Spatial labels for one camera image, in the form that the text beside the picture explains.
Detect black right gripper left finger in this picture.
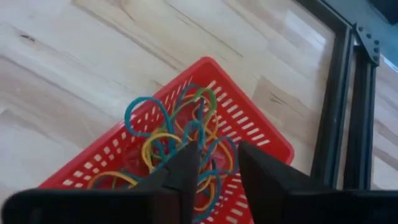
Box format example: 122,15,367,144
136,141,200,224

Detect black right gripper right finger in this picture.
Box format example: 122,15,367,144
238,141,330,224

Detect yellow rubber band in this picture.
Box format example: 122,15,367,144
174,93,234,175
141,133,184,172
194,182,218,213
86,170,139,190

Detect teal rubber band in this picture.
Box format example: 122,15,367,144
177,83,208,150
198,136,240,187
124,96,177,156

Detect green rubber band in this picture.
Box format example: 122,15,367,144
169,88,218,122

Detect red plastic mesh bin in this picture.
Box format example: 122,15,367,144
39,56,295,224

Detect black aluminium table frame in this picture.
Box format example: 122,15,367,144
294,0,382,191

